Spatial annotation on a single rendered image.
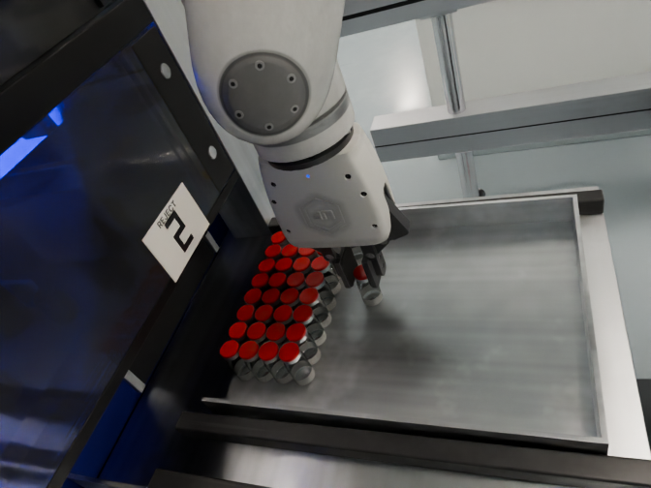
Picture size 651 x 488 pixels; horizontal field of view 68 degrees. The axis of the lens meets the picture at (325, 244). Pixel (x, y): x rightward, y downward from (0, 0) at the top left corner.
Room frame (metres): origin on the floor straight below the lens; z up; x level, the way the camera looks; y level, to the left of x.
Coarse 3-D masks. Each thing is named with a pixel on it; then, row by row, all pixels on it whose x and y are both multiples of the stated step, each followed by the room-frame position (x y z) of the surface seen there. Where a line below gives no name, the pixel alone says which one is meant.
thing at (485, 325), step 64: (384, 256) 0.41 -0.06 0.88; (448, 256) 0.37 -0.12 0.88; (512, 256) 0.33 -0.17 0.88; (576, 256) 0.29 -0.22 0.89; (384, 320) 0.32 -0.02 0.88; (448, 320) 0.29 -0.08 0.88; (512, 320) 0.26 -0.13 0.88; (576, 320) 0.23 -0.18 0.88; (256, 384) 0.32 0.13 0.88; (320, 384) 0.28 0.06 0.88; (384, 384) 0.25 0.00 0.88; (448, 384) 0.23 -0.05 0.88; (512, 384) 0.20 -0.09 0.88; (576, 384) 0.18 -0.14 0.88; (576, 448) 0.13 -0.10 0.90
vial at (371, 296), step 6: (360, 282) 0.35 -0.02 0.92; (366, 282) 0.35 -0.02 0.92; (360, 288) 0.35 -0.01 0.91; (366, 288) 0.35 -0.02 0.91; (372, 288) 0.35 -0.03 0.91; (378, 288) 0.35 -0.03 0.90; (360, 294) 0.36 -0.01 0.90; (366, 294) 0.35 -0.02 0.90; (372, 294) 0.35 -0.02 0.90; (378, 294) 0.35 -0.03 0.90; (366, 300) 0.35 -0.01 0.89; (372, 300) 0.35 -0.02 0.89; (378, 300) 0.35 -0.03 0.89
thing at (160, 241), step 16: (176, 192) 0.45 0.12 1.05; (176, 208) 0.44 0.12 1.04; (192, 208) 0.45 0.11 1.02; (160, 224) 0.41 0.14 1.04; (176, 224) 0.43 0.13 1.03; (192, 224) 0.44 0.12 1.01; (208, 224) 0.46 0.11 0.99; (144, 240) 0.39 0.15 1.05; (160, 240) 0.40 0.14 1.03; (192, 240) 0.43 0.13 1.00; (160, 256) 0.39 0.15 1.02; (176, 256) 0.41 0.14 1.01; (176, 272) 0.40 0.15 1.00
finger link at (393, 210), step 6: (390, 204) 0.33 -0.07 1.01; (390, 210) 0.32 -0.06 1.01; (396, 210) 0.33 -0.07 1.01; (390, 216) 0.32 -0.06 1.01; (396, 216) 0.32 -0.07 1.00; (402, 216) 0.33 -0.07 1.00; (390, 222) 0.33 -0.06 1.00; (396, 222) 0.32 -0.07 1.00; (402, 222) 0.32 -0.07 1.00; (408, 222) 0.33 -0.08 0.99; (390, 228) 0.33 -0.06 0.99; (396, 228) 0.32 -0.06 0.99; (402, 228) 0.32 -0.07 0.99; (408, 228) 0.32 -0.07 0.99; (390, 234) 0.33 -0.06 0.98; (396, 234) 0.32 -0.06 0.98; (402, 234) 0.32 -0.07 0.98
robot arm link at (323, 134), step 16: (336, 112) 0.32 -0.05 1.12; (352, 112) 0.34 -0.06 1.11; (320, 128) 0.31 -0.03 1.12; (336, 128) 0.32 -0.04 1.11; (256, 144) 0.34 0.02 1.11; (272, 144) 0.32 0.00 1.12; (288, 144) 0.32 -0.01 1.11; (304, 144) 0.31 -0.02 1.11; (320, 144) 0.31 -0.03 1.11; (272, 160) 0.33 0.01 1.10; (288, 160) 0.32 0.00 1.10
